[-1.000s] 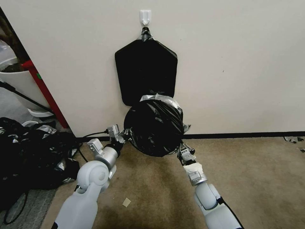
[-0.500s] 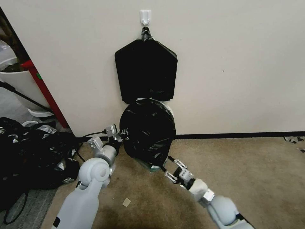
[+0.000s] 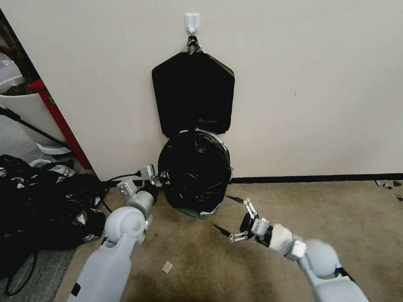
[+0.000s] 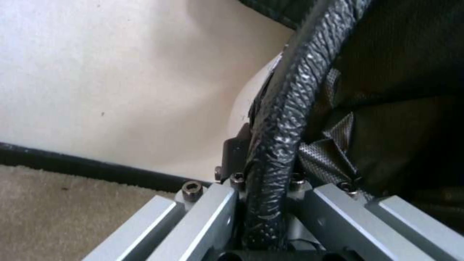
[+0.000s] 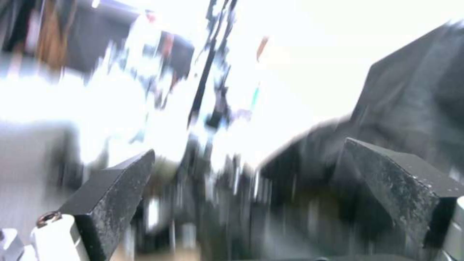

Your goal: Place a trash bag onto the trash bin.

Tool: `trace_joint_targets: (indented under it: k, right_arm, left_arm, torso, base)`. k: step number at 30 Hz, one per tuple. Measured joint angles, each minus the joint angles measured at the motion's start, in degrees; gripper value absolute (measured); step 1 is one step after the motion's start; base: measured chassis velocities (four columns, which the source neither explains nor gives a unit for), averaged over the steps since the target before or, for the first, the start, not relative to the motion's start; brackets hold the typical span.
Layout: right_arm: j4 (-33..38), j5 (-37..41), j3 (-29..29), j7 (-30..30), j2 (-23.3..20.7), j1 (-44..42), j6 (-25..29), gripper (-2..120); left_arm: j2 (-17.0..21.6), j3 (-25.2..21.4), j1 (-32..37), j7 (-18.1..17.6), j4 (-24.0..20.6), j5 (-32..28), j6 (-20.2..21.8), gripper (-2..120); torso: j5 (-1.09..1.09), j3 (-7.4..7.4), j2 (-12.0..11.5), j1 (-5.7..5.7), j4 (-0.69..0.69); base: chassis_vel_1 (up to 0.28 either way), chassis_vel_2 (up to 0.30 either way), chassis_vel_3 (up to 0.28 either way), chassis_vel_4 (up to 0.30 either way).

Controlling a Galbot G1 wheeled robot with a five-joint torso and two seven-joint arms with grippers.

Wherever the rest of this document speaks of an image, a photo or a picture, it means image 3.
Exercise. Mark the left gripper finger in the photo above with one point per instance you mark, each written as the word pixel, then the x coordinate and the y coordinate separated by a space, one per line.
pixel 163 174
pixel 156 181

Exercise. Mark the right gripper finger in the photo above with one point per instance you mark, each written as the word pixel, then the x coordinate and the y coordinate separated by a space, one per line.
pixel 248 206
pixel 233 236

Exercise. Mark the black trash bag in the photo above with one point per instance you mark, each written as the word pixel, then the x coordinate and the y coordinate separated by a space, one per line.
pixel 193 170

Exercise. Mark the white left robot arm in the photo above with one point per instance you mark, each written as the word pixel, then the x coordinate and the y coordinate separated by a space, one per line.
pixel 104 267

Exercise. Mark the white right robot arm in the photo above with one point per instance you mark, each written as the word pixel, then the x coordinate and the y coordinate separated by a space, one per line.
pixel 318 254

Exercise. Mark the green trash bin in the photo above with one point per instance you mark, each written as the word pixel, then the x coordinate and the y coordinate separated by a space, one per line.
pixel 195 214

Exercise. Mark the flat black hanging trash bags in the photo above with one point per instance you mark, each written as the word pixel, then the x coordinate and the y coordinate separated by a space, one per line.
pixel 193 91

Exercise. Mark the pile of black trash bags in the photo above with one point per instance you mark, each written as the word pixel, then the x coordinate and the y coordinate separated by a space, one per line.
pixel 47 201

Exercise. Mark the black baseboard strip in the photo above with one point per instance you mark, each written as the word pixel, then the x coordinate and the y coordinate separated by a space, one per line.
pixel 315 178

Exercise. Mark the tan paper scrap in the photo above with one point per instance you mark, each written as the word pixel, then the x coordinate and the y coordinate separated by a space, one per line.
pixel 167 266

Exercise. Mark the thin black pole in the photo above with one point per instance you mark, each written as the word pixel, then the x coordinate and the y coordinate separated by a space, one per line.
pixel 34 128

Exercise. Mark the black plastic scraps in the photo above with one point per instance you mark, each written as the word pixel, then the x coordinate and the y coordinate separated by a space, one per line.
pixel 388 185

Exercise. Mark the large white planter pot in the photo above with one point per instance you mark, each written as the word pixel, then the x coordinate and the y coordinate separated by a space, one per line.
pixel 30 116

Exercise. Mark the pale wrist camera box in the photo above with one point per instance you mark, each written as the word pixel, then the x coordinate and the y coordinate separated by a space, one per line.
pixel 146 173
pixel 260 226

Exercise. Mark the white wall hook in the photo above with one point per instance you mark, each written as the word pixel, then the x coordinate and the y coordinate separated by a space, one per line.
pixel 192 22

